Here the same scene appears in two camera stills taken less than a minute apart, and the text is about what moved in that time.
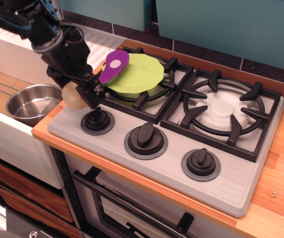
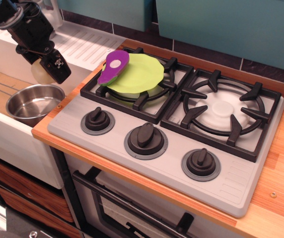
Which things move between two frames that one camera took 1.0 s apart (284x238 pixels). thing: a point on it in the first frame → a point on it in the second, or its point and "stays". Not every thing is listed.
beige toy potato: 73,98 → 39,74
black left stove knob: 98,122 stays
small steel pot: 30,104 stays
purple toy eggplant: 117,62 stays
